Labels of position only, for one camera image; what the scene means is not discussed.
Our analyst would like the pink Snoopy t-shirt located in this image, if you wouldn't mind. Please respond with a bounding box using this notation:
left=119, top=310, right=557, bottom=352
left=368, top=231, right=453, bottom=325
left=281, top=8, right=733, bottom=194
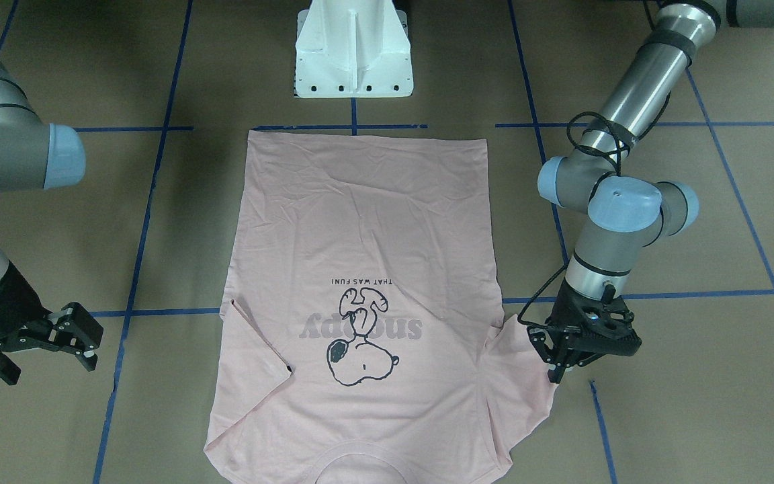
left=204, top=130, right=556, bottom=483

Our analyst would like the white camera mast column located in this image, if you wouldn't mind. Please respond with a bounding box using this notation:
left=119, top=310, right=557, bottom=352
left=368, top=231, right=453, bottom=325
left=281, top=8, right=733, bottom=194
left=293, top=1, right=415, bottom=99

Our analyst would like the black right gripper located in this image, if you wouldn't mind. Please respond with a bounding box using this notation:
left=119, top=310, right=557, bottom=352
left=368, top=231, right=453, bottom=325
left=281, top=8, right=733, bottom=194
left=0, top=262, right=104, bottom=385

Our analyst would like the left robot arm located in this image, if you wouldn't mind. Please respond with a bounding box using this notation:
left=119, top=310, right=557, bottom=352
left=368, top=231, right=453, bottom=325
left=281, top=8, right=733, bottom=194
left=527, top=1, right=774, bottom=383

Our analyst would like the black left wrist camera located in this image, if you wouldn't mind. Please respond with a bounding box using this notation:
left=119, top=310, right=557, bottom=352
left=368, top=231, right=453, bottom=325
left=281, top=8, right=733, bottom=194
left=519, top=293, right=642, bottom=366

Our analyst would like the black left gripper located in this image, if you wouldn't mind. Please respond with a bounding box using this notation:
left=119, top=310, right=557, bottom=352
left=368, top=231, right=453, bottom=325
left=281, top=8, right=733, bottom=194
left=546, top=281, right=589, bottom=384

